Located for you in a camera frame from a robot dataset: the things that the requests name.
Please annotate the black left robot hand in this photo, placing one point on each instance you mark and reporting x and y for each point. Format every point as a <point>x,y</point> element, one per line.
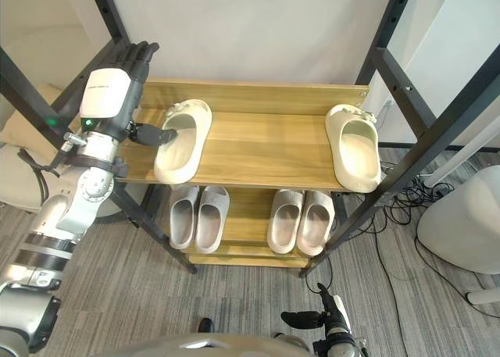
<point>105,93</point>

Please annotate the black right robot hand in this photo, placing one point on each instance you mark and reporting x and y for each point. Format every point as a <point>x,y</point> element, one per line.
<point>333,314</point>

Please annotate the beige foam slipper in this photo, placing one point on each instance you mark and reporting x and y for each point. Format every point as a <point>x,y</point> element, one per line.
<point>357,154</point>
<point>183,158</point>

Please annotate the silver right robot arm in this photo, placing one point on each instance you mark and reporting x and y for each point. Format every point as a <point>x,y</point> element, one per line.
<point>343,343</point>

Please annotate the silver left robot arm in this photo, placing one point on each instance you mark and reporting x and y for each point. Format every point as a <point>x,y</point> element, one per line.
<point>58,216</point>

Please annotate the small wooden rack shelf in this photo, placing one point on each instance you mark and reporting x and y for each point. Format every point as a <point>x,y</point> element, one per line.
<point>250,224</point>

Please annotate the large wooden rack shelf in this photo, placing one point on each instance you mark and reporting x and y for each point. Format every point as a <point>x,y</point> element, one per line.
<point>261,146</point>

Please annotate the grey foam slipper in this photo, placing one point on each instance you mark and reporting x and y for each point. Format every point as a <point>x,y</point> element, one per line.
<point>315,228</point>
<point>211,224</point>
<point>284,224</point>
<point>183,220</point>

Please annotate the beige cushioned chair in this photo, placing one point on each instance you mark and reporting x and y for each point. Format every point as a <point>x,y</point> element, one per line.
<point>23,146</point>

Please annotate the silver robot torso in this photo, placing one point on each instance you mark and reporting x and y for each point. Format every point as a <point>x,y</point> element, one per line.
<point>218,345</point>

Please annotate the dark robot foot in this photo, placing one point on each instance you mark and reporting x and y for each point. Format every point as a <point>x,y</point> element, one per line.
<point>206,325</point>

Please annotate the white stand foot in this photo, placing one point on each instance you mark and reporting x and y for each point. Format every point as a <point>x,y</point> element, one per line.
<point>482,293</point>

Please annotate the white rounded appliance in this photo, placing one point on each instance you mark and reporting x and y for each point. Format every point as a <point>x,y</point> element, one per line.
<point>461,220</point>

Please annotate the white desk leg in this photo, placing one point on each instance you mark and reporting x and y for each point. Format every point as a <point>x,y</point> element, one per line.
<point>457,162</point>

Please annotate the black metal rack frame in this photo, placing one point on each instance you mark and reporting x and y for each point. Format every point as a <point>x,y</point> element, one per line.
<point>394,169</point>

